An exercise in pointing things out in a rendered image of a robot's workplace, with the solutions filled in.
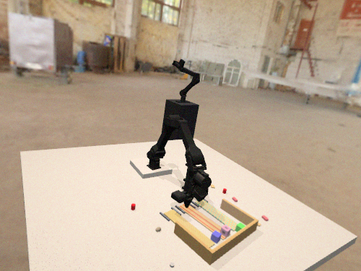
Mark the tan dotted flat strip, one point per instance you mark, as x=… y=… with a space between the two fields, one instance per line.
x=201 y=203

